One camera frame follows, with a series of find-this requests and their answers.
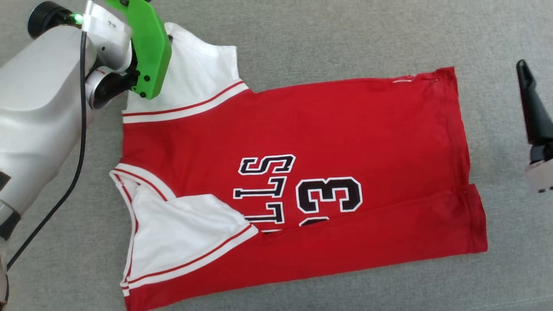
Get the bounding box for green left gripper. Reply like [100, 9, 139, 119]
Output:
[86, 0, 173, 109]

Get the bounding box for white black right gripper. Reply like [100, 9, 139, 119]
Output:
[516, 60, 553, 194]

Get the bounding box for red Bulls basketball jersey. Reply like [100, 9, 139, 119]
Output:
[109, 22, 489, 311]

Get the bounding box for white paper label strip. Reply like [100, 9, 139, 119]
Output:
[82, 1, 133, 73]

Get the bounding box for grey fabric sofa cushion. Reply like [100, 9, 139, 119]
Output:
[0, 0, 553, 311]

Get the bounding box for thick black cable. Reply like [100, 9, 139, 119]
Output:
[6, 29, 89, 272]

